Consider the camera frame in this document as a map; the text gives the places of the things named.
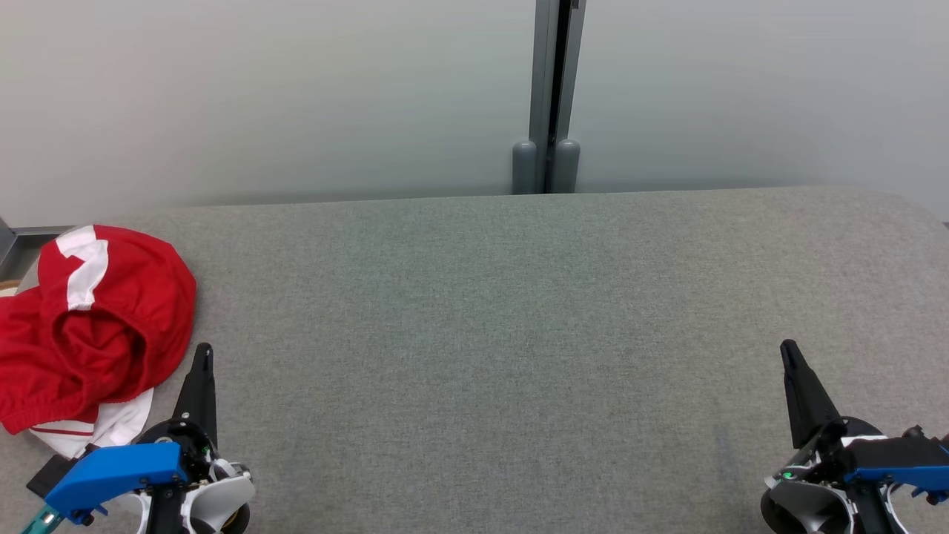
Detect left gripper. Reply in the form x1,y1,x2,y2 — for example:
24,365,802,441
137,343,257,534

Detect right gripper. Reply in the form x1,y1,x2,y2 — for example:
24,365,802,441
761,340,909,534

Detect red shorts with white stripe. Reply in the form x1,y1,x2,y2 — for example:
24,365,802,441
0,225,197,435

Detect blue left camera bracket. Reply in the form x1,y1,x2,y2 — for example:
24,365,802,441
43,441,190,526

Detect blue camera bracket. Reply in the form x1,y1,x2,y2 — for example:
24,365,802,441
841,434,949,507
43,441,190,526

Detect blue right camera bracket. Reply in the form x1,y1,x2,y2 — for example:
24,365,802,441
841,434,949,507

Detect teal left camera connector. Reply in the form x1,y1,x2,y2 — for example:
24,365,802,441
21,504,64,534

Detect grey cylindrical post foot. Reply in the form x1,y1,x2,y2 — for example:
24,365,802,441
512,141,538,195
550,139,581,194

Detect grey metal partition post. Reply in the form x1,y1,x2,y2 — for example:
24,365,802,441
528,0,588,195

